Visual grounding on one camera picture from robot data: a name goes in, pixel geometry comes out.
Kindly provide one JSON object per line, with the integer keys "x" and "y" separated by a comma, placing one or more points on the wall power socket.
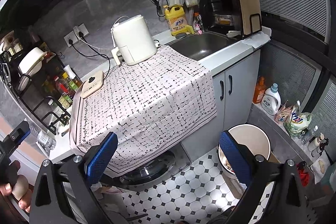
{"x": 73, "y": 36}

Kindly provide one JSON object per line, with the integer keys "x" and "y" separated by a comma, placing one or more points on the beige induction cooker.
{"x": 93, "y": 84}

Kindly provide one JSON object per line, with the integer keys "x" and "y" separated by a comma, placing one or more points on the grey cabinet door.
{"x": 207, "y": 136}
{"x": 240, "y": 82}

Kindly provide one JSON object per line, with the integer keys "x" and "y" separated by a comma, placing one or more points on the grey cabinet right door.
{"x": 240, "y": 82}

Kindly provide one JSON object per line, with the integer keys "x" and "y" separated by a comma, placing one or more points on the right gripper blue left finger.
{"x": 98, "y": 158}

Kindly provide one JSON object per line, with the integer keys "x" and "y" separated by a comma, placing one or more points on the wooden cutting board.
{"x": 251, "y": 17}

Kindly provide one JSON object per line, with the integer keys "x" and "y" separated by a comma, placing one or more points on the washing machine door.
{"x": 149, "y": 171}

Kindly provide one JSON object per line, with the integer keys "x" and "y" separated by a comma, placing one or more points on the grey cabinet left door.
{"x": 207, "y": 136}

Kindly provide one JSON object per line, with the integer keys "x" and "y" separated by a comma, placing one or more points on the beige round trash bin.
{"x": 254, "y": 138}

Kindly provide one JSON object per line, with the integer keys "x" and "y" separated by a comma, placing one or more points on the white green plastic bag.
{"x": 297, "y": 121}

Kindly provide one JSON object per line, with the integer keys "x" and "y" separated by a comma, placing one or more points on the white top oil sprayer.
{"x": 72, "y": 75}

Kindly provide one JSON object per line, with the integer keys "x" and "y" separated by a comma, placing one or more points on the white patterned tablecloth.
{"x": 151, "y": 107}

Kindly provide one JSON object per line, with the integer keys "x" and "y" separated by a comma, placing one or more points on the orange cleaner bottle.
{"x": 259, "y": 90}

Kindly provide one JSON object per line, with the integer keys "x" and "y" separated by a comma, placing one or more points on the cream air fryer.
{"x": 133, "y": 40}

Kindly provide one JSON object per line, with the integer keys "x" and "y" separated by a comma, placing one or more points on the red plastic bag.
{"x": 303, "y": 174}

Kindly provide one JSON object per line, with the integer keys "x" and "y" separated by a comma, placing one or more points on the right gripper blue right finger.
{"x": 238, "y": 156}

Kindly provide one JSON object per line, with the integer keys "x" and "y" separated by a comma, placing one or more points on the yellow cap green bottle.
{"x": 70, "y": 82}

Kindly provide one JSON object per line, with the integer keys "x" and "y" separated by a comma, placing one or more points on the person left hand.
{"x": 22, "y": 193}

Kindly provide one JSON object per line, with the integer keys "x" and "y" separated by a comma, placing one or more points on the white laundry detergent bottle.
{"x": 271, "y": 100}

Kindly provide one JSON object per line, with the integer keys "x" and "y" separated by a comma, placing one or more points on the stainless steel sink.
{"x": 198, "y": 47}

